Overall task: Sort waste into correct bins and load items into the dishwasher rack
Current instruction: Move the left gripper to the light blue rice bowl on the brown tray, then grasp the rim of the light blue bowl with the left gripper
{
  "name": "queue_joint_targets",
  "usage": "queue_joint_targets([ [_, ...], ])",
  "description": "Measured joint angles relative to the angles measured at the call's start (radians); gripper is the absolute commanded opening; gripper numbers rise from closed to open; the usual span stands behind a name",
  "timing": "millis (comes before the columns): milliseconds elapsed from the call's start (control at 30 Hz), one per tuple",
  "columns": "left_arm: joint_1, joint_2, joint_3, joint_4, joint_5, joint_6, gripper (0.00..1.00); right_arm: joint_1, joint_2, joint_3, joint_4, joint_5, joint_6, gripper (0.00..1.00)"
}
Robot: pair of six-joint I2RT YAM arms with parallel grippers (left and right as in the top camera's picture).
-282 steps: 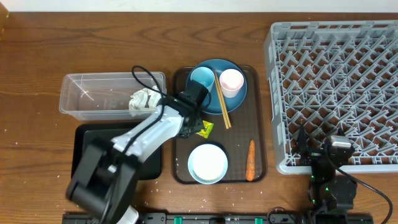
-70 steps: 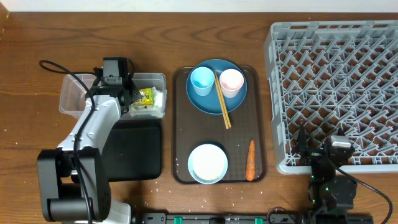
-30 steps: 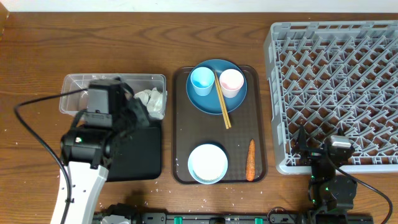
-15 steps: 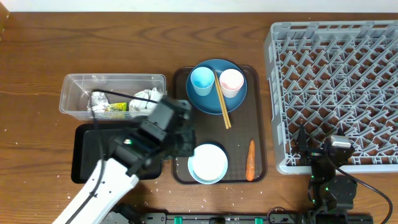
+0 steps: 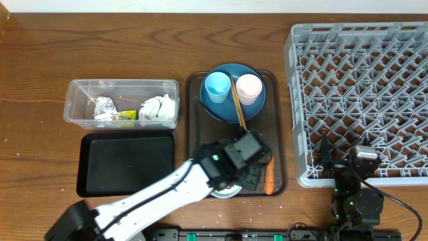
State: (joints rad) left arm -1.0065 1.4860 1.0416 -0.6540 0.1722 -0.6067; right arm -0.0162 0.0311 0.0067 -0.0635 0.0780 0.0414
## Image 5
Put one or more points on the light blue cup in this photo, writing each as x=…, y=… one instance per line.
x=217, y=85

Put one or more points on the orange carrot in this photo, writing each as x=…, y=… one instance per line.
x=269, y=177

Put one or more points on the pink cup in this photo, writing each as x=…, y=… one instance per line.
x=249, y=87

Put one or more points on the light blue rice bowl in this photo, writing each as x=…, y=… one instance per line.
x=227, y=192

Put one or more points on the wooden chopstick right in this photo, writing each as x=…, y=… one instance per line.
x=240, y=110

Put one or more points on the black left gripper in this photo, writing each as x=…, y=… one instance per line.
x=254, y=188

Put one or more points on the dark blue plate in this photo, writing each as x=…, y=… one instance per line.
x=226, y=110

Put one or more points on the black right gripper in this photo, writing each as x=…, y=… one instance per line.
x=324, y=157

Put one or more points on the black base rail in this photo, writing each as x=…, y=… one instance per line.
x=170, y=234

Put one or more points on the clear plastic waste bin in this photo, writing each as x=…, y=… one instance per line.
x=127, y=94

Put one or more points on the black waste tray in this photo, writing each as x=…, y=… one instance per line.
x=123, y=163

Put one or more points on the white napkin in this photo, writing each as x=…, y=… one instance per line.
x=158, y=112

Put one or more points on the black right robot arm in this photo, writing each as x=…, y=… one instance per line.
x=357, y=210

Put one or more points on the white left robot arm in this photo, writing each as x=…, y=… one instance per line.
x=124, y=219

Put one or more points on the silver yellow snack wrapper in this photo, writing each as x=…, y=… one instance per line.
x=107, y=116

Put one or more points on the grey dishwasher rack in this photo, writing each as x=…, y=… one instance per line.
x=354, y=81

